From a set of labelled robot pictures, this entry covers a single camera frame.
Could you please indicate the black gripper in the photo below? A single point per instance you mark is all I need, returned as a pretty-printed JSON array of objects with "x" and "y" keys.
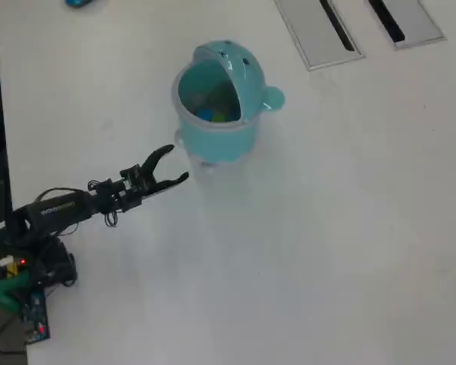
[{"x": 137, "y": 194}]

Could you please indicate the blue lego block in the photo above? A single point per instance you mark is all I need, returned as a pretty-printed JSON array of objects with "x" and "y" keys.
[{"x": 204, "y": 113}]

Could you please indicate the green lego block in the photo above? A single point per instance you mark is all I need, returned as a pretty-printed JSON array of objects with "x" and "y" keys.
[{"x": 219, "y": 116}]

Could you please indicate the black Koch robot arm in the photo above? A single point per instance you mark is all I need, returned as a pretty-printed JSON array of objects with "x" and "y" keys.
[{"x": 53, "y": 209}]

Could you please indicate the teal bin with flip lid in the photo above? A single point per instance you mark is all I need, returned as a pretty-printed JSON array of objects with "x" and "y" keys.
[{"x": 220, "y": 140}]

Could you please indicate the yellow connector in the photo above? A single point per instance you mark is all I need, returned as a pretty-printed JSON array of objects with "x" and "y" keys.
[{"x": 12, "y": 269}]

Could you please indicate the blue circuit board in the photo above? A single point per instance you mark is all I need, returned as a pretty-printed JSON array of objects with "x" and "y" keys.
[{"x": 36, "y": 315}]

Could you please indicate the blue and black small device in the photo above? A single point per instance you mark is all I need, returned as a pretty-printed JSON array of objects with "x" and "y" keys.
[{"x": 76, "y": 2}]

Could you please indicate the green table clamp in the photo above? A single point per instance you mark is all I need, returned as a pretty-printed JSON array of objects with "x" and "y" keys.
[{"x": 0, "y": 294}]

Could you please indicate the small wrist camera board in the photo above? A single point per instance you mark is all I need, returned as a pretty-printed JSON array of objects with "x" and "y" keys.
[{"x": 130, "y": 173}]

